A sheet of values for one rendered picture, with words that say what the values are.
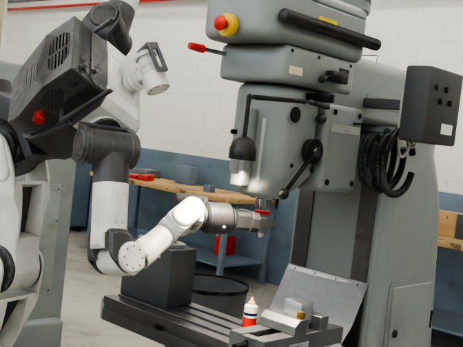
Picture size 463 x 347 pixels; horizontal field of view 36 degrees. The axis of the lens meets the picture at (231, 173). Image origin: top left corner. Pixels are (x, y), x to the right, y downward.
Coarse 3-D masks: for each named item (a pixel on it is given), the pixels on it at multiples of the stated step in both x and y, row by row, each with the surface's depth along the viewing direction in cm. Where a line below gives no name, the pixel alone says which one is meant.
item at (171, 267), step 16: (160, 256) 231; (176, 256) 230; (192, 256) 236; (144, 272) 235; (160, 272) 231; (176, 272) 231; (192, 272) 237; (128, 288) 240; (144, 288) 235; (160, 288) 231; (176, 288) 232; (160, 304) 231; (176, 304) 233
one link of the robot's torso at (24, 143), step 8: (0, 80) 212; (0, 88) 211; (8, 88) 213; (0, 96) 206; (8, 96) 205; (0, 104) 205; (8, 104) 204; (0, 112) 205; (8, 112) 204; (0, 120) 207; (16, 128) 203; (24, 144) 201; (32, 144) 202; (24, 152) 201; (32, 152) 201; (40, 152) 204; (24, 160) 206; (32, 160) 206; (40, 160) 208; (16, 168) 206; (24, 168) 209; (32, 168) 212; (16, 176) 214
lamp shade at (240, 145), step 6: (234, 138) 188; (240, 138) 186; (246, 138) 187; (234, 144) 186; (240, 144) 186; (246, 144) 186; (252, 144) 187; (234, 150) 186; (240, 150) 185; (246, 150) 185; (252, 150) 186; (228, 156) 189; (234, 156) 186; (240, 156) 185; (246, 156) 185; (252, 156) 186
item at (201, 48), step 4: (188, 44) 192; (192, 44) 192; (196, 44) 193; (200, 44) 194; (188, 48) 193; (192, 48) 192; (196, 48) 193; (200, 48) 194; (204, 48) 195; (208, 48) 197; (200, 52) 196; (212, 52) 198; (216, 52) 199; (220, 52) 200; (224, 52) 202
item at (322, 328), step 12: (312, 312) 199; (312, 324) 197; (324, 324) 196; (240, 336) 184; (252, 336) 184; (264, 336) 184; (276, 336) 185; (288, 336) 187; (300, 336) 190; (312, 336) 193; (324, 336) 197; (336, 336) 202
